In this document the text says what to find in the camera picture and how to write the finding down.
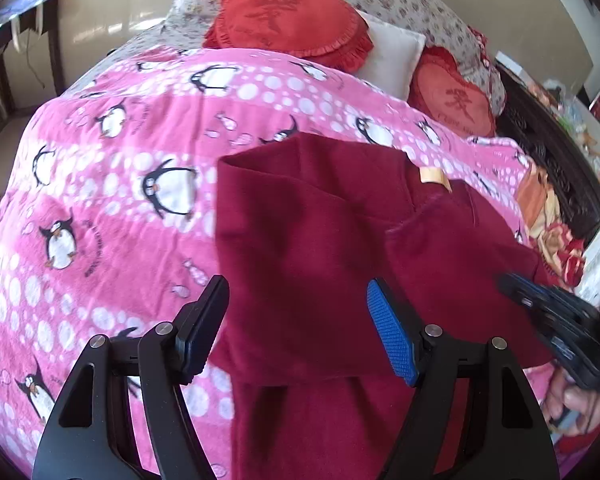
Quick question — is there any white pillow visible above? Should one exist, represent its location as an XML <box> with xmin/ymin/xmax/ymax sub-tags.
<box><xmin>352</xmin><ymin>9</ymin><xmax>427</xmax><ymax>102</ymax></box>

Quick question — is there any pink penguin print blanket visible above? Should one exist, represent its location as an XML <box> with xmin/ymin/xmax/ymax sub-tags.
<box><xmin>0</xmin><ymin>47</ymin><xmax>556</xmax><ymax>480</ymax></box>

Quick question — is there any white strap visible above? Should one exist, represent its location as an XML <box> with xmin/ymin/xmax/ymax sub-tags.
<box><xmin>11</xmin><ymin>7</ymin><xmax>46</xmax><ymax>52</ymax></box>

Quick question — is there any dark carved wooden headboard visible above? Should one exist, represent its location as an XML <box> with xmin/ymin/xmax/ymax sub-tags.
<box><xmin>495</xmin><ymin>52</ymin><xmax>600</xmax><ymax>256</ymax></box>

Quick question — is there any orange floral blanket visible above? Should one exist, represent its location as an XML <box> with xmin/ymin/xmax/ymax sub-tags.
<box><xmin>516</xmin><ymin>160</ymin><xmax>588</xmax><ymax>291</ymax></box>

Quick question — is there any red fabric ornament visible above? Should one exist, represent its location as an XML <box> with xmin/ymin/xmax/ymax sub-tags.
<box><xmin>472</xmin><ymin>27</ymin><xmax>492</xmax><ymax>68</ymax></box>

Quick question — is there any person's right hand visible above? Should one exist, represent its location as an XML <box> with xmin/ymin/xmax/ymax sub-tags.
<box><xmin>545</xmin><ymin>367</ymin><xmax>600</xmax><ymax>436</ymax></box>

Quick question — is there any black cable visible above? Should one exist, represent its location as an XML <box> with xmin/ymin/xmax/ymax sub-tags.
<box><xmin>24</xmin><ymin>30</ymin><xmax>48</xmax><ymax>92</ymax></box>

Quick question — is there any dark red fleece garment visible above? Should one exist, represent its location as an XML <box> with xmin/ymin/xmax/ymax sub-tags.
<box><xmin>212</xmin><ymin>131</ymin><xmax>556</xmax><ymax>480</ymax></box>

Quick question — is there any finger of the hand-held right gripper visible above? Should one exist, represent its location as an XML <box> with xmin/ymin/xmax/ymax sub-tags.
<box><xmin>498</xmin><ymin>272</ymin><xmax>576</xmax><ymax>321</ymax></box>
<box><xmin>527</xmin><ymin>310</ymin><xmax>581</xmax><ymax>376</ymax></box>

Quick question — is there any dark wooden desk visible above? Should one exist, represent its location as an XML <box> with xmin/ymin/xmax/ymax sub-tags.
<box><xmin>0</xmin><ymin>0</ymin><xmax>63</xmax><ymax>201</ymax></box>

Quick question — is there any pile of small toys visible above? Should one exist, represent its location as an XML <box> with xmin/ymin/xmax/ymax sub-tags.
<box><xmin>527</xmin><ymin>77</ymin><xmax>600</xmax><ymax>196</ymax></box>

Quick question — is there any floral bolster pillow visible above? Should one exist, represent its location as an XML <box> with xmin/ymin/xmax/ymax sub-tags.
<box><xmin>172</xmin><ymin>0</ymin><xmax>506</xmax><ymax>116</ymax></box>

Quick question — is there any red heart-shaped pillow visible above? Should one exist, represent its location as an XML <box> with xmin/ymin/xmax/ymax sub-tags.
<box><xmin>202</xmin><ymin>0</ymin><xmax>373</xmax><ymax>73</ymax></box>
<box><xmin>410</xmin><ymin>46</ymin><xmax>497</xmax><ymax>138</ymax></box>

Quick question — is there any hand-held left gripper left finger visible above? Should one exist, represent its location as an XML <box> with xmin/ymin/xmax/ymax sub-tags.
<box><xmin>31</xmin><ymin>275</ymin><xmax>231</xmax><ymax>480</ymax></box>

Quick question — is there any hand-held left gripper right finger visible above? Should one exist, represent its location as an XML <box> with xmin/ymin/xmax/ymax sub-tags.
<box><xmin>366</xmin><ymin>278</ymin><xmax>561</xmax><ymax>480</ymax></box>

